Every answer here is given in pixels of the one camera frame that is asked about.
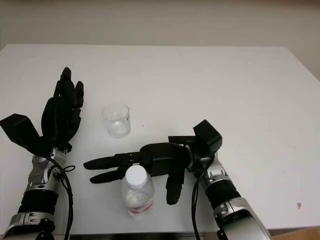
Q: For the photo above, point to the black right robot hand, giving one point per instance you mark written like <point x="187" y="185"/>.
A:
<point x="165" y="155"/>

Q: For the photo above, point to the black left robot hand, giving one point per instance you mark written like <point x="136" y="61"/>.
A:
<point x="60" y="120"/>

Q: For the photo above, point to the clear white-capped water bottle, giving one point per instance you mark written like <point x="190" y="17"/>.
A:
<point x="136" y="176"/>

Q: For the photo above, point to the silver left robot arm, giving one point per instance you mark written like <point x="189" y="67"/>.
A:
<point x="40" y="175"/>

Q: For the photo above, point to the clear glass cup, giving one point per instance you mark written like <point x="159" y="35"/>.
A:
<point x="116" y="127"/>

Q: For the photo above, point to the black tape strip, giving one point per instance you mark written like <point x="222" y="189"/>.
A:
<point x="180" y="139"/>

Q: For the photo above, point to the black robot torso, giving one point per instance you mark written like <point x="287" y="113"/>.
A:
<point x="140" y="238"/>

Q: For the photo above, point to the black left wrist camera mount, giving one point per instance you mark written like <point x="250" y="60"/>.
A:
<point x="20" y="127"/>

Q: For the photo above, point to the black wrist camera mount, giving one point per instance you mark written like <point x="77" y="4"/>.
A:
<point x="20" y="127"/>
<point x="207" y="140"/>

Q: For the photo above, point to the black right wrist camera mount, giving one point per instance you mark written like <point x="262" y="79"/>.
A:
<point x="207" y="140"/>

